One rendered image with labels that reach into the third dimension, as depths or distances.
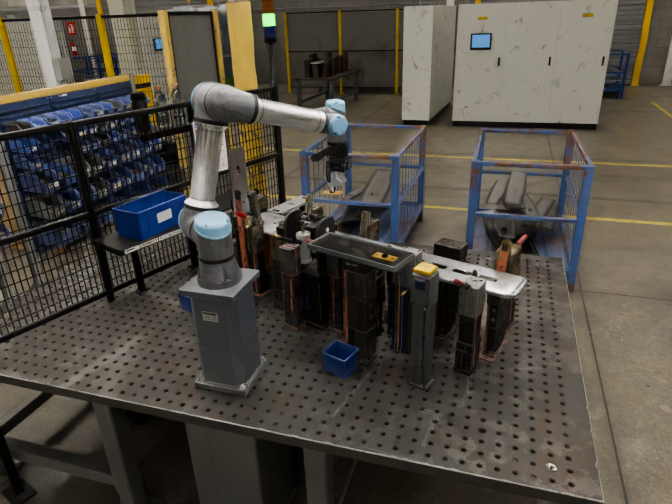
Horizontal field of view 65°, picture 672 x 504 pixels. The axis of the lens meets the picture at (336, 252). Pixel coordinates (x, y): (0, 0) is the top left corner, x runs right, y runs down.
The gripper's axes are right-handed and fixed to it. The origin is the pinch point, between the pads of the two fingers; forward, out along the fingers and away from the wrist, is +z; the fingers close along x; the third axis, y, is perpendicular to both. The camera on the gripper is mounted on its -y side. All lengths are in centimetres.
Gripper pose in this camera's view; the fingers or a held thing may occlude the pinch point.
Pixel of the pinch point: (332, 188)
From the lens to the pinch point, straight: 218.4
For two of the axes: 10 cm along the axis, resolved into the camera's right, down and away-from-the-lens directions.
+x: 4.4, -4.1, 8.0
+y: 9.0, 1.9, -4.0
